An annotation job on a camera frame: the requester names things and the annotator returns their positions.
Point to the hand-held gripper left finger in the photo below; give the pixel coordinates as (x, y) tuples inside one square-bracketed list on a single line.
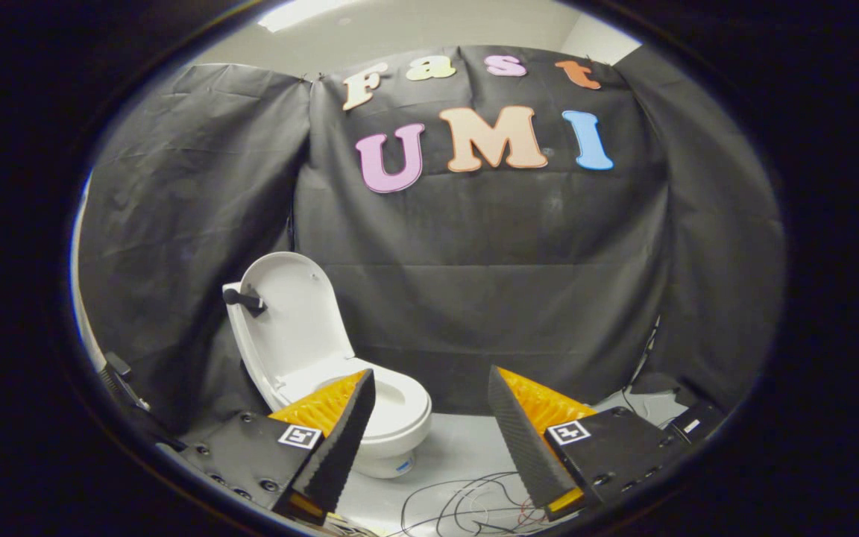
[(344, 447)]

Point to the white toilet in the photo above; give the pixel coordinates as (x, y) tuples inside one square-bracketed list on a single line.
[(408, 419)]

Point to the black box with white label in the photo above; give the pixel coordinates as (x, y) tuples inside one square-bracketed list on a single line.
[(694, 425)]

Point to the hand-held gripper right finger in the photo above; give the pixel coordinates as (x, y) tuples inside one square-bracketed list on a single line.
[(515, 440)]

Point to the black stand device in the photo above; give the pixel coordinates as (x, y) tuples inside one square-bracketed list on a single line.
[(125, 380)]

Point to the black backdrop cloth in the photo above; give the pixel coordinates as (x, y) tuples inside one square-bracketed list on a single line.
[(474, 261)]

